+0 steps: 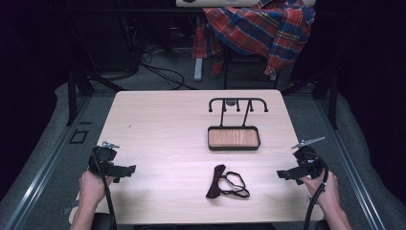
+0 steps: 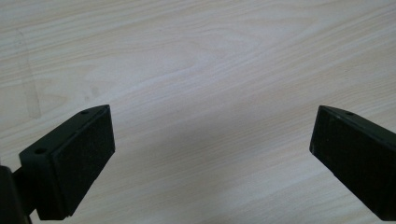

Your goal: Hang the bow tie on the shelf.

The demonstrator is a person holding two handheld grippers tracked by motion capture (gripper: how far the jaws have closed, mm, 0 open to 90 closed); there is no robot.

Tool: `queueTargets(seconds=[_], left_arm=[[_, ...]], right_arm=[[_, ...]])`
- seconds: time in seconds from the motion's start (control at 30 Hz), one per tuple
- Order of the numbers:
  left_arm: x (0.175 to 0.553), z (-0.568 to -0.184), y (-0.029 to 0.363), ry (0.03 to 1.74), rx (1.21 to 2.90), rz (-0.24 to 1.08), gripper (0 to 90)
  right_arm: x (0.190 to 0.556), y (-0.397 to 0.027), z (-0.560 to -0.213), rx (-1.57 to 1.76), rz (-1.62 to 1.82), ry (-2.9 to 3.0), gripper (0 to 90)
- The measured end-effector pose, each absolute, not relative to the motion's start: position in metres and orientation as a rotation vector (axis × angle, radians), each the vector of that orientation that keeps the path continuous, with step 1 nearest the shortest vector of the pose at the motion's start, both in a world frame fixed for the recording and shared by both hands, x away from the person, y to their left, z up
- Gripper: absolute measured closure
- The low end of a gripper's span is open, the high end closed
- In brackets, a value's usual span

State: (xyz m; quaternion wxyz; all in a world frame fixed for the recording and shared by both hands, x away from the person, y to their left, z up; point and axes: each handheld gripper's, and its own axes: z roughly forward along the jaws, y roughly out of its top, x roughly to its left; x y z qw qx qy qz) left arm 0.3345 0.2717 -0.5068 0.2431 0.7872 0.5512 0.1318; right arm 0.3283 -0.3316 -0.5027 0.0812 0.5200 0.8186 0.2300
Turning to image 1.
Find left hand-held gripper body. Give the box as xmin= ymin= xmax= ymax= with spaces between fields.
xmin=88 ymin=141 xmax=121 ymax=177

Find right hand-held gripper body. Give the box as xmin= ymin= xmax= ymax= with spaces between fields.
xmin=290 ymin=136 xmax=329 ymax=180

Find black metal rack wooden tray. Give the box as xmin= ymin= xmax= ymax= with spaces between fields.
xmin=206 ymin=97 xmax=269 ymax=152

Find dark bow tie with strap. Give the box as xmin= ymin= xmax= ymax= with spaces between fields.
xmin=205 ymin=164 xmax=251 ymax=200

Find person's left hand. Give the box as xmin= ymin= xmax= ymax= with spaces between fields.
xmin=79 ymin=170 xmax=115 ymax=209

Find person's right hand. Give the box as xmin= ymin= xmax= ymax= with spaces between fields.
xmin=300 ymin=170 xmax=341 ymax=210

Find black metal stand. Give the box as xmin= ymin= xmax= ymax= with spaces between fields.
xmin=281 ymin=68 xmax=340 ymax=130
xmin=65 ymin=65 xmax=126 ymax=127

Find black chair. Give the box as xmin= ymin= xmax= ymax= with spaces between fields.
xmin=222 ymin=47 xmax=280 ymax=91

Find red blue plaid cloth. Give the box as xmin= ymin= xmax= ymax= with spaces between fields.
xmin=192 ymin=0 xmax=317 ymax=77

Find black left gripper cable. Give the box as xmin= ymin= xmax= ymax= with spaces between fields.
xmin=91 ymin=150 xmax=119 ymax=230

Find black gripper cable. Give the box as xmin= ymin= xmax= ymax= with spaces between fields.
xmin=91 ymin=150 xmax=119 ymax=230
xmin=302 ymin=152 xmax=330 ymax=230

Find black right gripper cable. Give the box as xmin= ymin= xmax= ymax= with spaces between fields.
xmin=302 ymin=152 xmax=330 ymax=230

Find aluminium floor rail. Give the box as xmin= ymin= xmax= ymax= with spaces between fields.
xmin=315 ymin=97 xmax=388 ymax=230
xmin=0 ymin=95 xmax=94 ymax=230

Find black floor cables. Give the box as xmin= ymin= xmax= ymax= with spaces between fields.
xmin=139 ymin=43 xmax=196 ymax=91

